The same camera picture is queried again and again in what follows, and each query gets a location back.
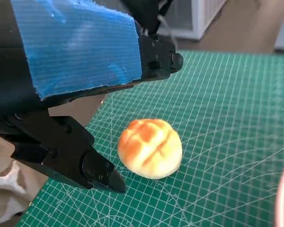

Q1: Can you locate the round toy bread bun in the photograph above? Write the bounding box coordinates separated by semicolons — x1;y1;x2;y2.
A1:
117;118;183;180

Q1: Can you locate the green cutting mat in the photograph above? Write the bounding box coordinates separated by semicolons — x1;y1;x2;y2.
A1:
15;49;284;227

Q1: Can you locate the left bare black robot hand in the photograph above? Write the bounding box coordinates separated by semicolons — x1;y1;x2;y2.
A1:
0;0;184;193

